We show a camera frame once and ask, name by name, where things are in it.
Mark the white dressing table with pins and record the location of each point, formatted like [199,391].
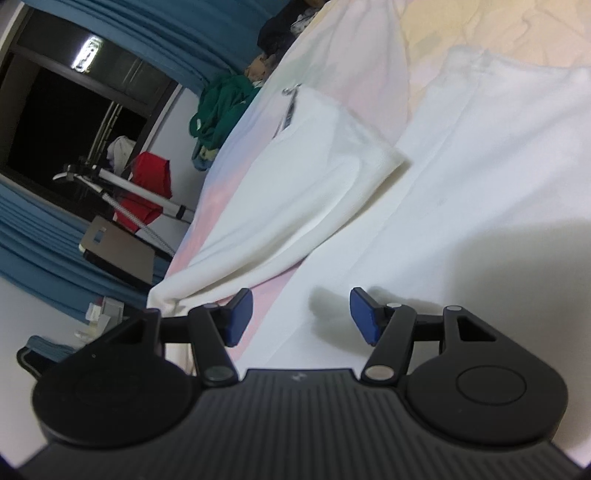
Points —
[101,318]

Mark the grey tower heater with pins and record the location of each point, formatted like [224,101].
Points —
[122,254]

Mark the blue curtain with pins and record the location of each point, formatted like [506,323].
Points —
[40,254]
[191,41]

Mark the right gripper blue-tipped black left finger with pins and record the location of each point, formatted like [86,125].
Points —
[139,380]

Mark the red garment on stand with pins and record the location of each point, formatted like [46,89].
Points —
[150,172]

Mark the white knit jacket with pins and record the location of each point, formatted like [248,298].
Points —
[483,202]

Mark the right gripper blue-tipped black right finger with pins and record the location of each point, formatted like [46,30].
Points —
[458,376]

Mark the right blue curtain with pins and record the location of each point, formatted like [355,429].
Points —
[191,41]

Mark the dark window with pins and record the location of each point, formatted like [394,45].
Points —
[66,95]

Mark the garment steamer stand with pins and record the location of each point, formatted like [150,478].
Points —
[97,179]

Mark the wavy blue-framed mirror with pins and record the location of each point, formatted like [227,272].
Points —
[39,355]

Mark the black clothes pile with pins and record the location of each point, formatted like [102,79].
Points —
[275,36]

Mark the left blue curtain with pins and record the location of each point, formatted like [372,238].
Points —
[40,254]

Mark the green garment pile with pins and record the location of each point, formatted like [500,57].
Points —
[221,105]

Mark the pastel tie-dye bed sheet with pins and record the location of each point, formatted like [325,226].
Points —
[378,58]

